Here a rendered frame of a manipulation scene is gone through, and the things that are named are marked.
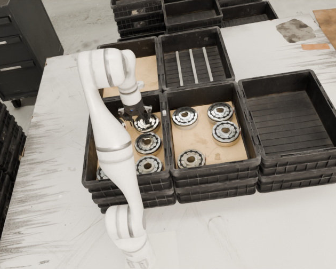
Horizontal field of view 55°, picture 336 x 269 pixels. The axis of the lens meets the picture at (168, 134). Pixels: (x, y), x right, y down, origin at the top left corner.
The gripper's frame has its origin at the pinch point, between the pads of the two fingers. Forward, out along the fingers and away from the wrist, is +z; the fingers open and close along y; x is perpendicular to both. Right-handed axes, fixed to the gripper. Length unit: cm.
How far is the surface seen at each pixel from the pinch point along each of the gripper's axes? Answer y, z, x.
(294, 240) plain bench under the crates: 54, 15, -44
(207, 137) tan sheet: 27.3, 2.5, -7.9
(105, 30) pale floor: -73, 87, 213
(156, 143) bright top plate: 7.8, -0.3, -11.2
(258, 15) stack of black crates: 73, 48, 148
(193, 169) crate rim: 22.1, -7.6, -28.7
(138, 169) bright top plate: 1.8, -0.4, -22.7
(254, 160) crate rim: 41.7, -7.6, -26.6
